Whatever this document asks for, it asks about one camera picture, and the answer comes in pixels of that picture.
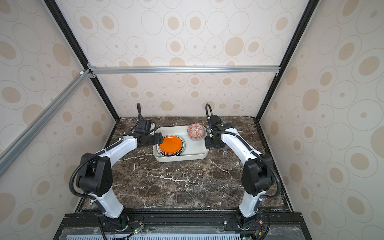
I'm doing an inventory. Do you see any black frame post left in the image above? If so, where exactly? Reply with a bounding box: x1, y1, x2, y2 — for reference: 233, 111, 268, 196
43, 0, 120, 121

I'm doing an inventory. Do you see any black frame post right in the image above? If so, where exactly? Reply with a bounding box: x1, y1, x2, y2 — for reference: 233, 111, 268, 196
255, 0, 320, 121

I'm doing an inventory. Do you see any horizontal aluminium rail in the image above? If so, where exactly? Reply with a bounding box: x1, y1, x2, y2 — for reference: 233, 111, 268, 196
91, 66, 280, 74

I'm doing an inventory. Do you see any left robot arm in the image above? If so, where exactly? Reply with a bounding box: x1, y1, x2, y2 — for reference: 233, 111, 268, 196
69, 119, 164, 219

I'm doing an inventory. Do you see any purple bowl patterned inside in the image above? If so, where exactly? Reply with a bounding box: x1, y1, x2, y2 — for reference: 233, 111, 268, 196
187, 123, 206, 141

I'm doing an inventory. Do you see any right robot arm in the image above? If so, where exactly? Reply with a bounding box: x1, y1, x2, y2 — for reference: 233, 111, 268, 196
205, 115, 282, 219

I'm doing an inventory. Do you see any black round plate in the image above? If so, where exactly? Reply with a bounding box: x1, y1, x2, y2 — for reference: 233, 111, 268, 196
158, 134, 185, 157

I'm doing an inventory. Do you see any mint green flower plate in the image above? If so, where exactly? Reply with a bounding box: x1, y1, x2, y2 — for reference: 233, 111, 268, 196
156, 134, 187, 158

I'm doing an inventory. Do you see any orange bowl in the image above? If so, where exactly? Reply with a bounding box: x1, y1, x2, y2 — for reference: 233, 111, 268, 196
159, 135, 184, 155

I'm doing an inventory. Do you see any left diagonal aluminium rail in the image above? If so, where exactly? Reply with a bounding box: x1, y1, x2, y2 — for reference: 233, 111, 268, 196
1, 70, 91, 175

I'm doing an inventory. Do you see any black frame post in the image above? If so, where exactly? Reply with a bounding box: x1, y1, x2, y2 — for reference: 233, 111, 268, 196
255, 0, 320, 121
43, 0, 120, 121

